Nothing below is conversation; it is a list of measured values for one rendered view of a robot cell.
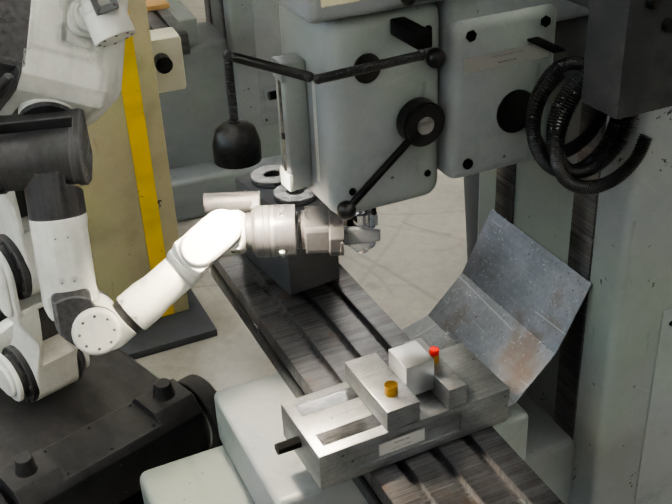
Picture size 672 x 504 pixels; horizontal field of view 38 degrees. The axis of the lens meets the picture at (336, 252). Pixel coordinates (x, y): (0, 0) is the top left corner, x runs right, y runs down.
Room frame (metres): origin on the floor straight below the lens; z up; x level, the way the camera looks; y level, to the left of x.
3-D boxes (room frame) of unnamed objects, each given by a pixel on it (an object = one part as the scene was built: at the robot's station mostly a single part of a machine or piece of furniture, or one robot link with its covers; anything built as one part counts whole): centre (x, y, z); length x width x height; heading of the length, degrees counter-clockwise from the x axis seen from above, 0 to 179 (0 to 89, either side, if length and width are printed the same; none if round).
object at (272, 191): (1.82, 0.10, 1.04); 0.22 x 0.12 x 0.20; 30
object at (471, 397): (1.27, -0.09, 0.99); 0.35 x 0.15 x 0.11; 115
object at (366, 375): (1.26, -0.06, 1.03); 0.15 x 0.06 x 0.04; 25
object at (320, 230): (1.45, 0.05, 1.23); 0.13 x 0.12 x 0.10; 1
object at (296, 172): (1.40, 0.06, 1.45); 0.04 x 0.04 x 0.21; 23
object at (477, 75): (1.52, -0.22, 1.47); 0.24 x 0.19 x 0.26; 23
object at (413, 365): (1.29, -0.11, 1.05); 0.06 x 0.05 x 0.06; 25
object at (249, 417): (1.45, -0.04, 0.80); 0.50 x 0.35 x 0.12; 113
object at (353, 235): (1.42, -0.04, 1.23); 0.06 x 0.02 x 0.03; 91
